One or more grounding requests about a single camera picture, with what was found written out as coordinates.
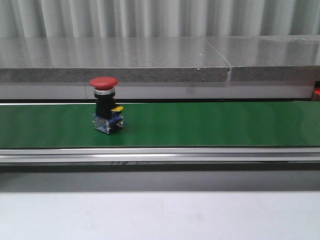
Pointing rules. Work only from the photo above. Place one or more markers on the grey stone slab right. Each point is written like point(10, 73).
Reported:
point(280, 58)

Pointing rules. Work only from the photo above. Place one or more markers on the grey stone slab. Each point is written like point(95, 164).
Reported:
point(130, 60)
point(280, 58)

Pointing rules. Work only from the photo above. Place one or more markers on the white curtain backdrop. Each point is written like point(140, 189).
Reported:
point(158, 18)

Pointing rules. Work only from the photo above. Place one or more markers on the red object behind conveyor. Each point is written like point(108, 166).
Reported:
point(316, 92)

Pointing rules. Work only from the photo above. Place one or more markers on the aluminium conveyor side rail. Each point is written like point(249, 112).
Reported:
point(154, 155)

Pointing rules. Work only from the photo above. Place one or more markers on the green conveyor belt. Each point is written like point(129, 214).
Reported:
point(282, 123)

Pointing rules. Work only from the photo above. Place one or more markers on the grey stone slab left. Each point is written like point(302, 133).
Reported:
point(130, 60)

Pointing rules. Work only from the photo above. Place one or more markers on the red mushroom push button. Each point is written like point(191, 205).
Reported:
point(108, 114)

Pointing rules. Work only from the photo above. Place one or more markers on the white panel under slabs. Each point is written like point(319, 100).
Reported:
point(160, 91)

